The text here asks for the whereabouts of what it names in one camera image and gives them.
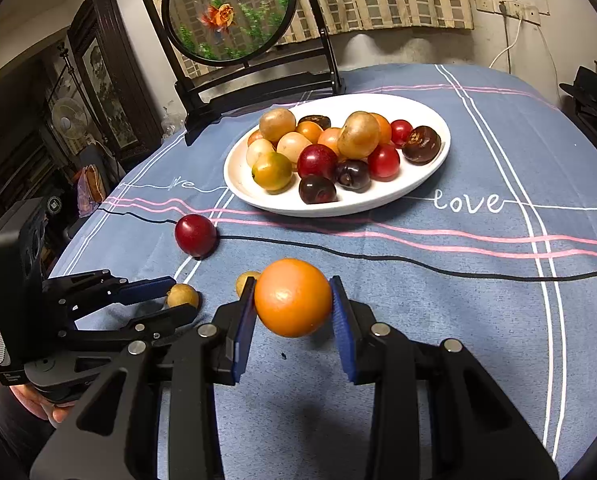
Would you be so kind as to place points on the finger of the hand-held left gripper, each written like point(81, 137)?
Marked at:
point(168, 320)
point(146, 290)

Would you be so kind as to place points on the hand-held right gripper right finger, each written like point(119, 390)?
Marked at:
point(343, 340)

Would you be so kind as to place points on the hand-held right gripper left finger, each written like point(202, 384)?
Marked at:
point(242, 345)

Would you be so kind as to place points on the beige round fruit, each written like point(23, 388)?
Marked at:
point(260, 152)
point(359, 135)
point(243, 282)
point(182, 296)
point(294, 146)
point(277, 124)

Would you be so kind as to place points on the red plum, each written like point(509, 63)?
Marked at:
point(383, 161)
point(401, 132)
point(195, 236)

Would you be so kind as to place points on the dark purple plum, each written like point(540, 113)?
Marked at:
point(352, 175)
point(318, 189)

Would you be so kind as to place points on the white oval plate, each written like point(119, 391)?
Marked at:
point(408, 182)

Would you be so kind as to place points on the red apple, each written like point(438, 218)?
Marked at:
point(317, 161)

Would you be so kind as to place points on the dark brown wrinkled fruit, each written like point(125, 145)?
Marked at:
point(421, 145)
point(314, 121)

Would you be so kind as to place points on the person's left hand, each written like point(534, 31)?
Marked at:
point(38, 405)

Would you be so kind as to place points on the pink bag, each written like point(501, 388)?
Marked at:
point(91, 187)

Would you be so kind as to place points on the blue plaid tablecloth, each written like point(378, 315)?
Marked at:
point(453, 310)

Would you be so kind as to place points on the white standing fan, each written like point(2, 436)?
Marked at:
point(68, 120)

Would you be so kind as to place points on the clear plastic bags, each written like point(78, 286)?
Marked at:
point(171, 120)

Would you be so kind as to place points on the dark wooden framed painting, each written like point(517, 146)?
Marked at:
point(103, 85)

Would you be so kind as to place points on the black hat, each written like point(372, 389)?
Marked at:
point(585, 85)

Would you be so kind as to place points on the goldfish screen in black frame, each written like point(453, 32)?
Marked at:
point(238, 10)

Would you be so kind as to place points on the white double wall socket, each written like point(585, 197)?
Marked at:
point(520, 10)

